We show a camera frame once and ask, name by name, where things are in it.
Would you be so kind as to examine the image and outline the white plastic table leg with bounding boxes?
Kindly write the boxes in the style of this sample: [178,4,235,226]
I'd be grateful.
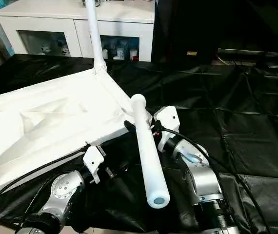
[130,94,171,209]
[84,0,108,75]

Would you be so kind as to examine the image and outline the white plastic table top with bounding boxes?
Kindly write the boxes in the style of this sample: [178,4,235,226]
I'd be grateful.
[0,68,153,203]

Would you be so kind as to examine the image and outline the black table mat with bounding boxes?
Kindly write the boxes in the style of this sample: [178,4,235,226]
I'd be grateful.
[0,54,278,234]

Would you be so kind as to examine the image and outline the long black bar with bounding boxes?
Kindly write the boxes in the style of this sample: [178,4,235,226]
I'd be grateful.
[218,48,278,58]

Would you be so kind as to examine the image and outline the white glass-door cabinet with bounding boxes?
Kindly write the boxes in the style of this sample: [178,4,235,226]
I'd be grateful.
[0,0,155,61]

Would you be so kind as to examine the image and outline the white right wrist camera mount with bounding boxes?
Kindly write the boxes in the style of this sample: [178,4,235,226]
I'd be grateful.
[153,106,181,153]

